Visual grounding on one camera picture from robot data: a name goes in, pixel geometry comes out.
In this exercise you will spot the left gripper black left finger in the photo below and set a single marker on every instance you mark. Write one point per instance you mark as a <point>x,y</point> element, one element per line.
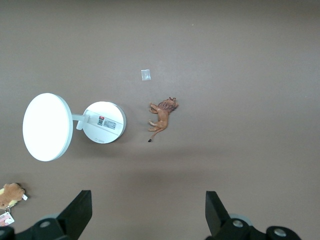
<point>75,215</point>

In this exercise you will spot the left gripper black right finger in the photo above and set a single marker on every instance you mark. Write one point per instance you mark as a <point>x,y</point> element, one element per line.
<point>217,217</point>

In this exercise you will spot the brown lion figurine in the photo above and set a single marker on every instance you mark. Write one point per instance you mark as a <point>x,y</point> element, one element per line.
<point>163,116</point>

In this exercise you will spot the white round desk lamp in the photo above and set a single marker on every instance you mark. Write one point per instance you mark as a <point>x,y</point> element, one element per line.
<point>47,127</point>

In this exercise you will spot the small clear plastic bag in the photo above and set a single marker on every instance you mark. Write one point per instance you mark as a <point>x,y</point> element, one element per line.
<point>146,75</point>

